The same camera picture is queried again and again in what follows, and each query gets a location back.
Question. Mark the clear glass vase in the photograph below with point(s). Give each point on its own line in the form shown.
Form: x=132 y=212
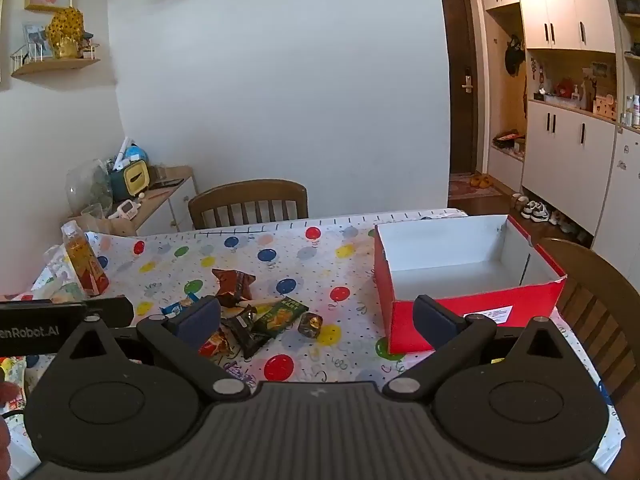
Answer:
x=90 y=185

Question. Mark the white sneaker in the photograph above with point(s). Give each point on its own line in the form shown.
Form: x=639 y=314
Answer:
x=541 y=212
x=528 y=210

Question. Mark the brown foil snack packet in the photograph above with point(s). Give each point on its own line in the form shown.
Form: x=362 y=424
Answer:
x=232 y=285

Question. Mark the wooden side cabinet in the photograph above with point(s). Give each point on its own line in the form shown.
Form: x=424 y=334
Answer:
x=170 y=205

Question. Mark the small photo frame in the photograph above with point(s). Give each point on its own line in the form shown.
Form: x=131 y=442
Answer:
x=35 y=40

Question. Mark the red snack packet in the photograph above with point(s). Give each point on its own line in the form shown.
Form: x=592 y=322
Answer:
x=215 y=345

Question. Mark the orange drink bottle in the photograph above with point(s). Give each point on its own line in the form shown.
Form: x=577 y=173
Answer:
x=85 y=265

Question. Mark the black snack packet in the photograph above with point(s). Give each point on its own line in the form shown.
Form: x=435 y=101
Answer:
x=247 y=335

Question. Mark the purple snack packet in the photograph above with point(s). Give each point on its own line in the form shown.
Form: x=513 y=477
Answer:
x=239 y=372

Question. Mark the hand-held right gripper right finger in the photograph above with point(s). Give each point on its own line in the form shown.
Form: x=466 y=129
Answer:
x=435 y=322

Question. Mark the yellow teal tissue box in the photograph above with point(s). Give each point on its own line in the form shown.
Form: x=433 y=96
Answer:
x=132 y=177

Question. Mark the wooden round-back chair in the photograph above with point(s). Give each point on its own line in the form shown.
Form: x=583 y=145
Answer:
x=590 y=280

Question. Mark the gold ornament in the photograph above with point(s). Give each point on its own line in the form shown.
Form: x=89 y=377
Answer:
x=65 y=32

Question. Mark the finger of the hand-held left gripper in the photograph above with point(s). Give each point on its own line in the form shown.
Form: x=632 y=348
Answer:
x=112 y=310

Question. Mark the green snack packet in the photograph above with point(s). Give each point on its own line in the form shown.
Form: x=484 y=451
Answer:
x=280 y=315

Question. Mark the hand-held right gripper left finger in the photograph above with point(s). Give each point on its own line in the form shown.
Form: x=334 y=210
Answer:
x=200 y=317

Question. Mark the wooden wall shelf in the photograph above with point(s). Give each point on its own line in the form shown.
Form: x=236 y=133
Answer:
x=55 y=66

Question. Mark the red cardboard box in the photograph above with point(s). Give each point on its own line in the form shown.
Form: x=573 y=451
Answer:
x=525 y=305

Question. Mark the wooden slat-back chair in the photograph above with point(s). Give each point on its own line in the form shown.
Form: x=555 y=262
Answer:
x=250 y=192

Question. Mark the black hanging bag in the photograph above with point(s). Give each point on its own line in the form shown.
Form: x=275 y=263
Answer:
x=513 y=57

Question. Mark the balloon print tablecloth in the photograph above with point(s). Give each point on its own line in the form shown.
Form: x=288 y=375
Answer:
x=310 y=270

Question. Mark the blue snack packet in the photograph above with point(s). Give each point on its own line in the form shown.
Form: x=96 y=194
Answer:
x=175 y=307

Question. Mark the white kitchen timer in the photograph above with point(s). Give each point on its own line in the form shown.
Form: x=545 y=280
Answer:
x=125 y=209

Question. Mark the gold wrapped candy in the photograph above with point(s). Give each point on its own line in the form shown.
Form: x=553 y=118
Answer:
x=310 y=325

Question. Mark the blue round toy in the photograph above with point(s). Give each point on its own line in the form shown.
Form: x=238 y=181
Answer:
x=135 y=152

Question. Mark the dark brown door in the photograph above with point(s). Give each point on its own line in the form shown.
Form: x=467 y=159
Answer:
x=460 y=110

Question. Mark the orange slipper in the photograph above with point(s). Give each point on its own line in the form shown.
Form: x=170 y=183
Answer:
x=486 y=181
x=475 y=182

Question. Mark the white wall cupboard unit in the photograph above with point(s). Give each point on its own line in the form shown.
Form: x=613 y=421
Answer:
x=565 y=160

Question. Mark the pink door mat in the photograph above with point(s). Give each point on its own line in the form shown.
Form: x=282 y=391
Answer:
x=465 y=192

